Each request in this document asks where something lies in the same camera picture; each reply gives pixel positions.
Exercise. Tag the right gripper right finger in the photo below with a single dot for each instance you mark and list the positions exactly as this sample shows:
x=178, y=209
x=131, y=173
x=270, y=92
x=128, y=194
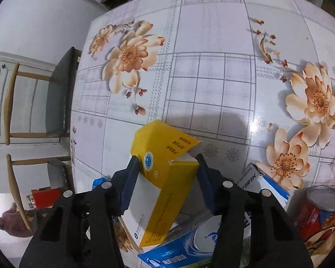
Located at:
x=275, y=241

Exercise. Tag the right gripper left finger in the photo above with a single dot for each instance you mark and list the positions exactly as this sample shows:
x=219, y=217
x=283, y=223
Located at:
x=79, y=229

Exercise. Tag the red drink can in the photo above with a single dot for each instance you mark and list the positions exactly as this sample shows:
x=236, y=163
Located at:
x=316, y=222

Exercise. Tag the yellow white carton box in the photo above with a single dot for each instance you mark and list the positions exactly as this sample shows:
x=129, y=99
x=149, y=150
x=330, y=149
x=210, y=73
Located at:
x=167, y=173

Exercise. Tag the blue white toothpaste box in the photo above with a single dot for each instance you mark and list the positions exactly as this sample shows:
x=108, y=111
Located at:
x=190, y=244

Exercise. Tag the red jar on floor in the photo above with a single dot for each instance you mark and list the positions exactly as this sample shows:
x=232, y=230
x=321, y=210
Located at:
x=43, y=198

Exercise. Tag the small white blue box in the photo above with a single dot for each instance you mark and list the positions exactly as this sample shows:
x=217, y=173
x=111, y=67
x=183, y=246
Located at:
x=255, y=180

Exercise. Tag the wooden chair dark seat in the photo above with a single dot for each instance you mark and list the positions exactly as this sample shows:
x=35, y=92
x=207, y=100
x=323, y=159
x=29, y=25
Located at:
x=58, y=102

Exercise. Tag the floral plastic tablecloth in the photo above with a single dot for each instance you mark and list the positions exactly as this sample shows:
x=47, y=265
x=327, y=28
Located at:
x=223, y=74

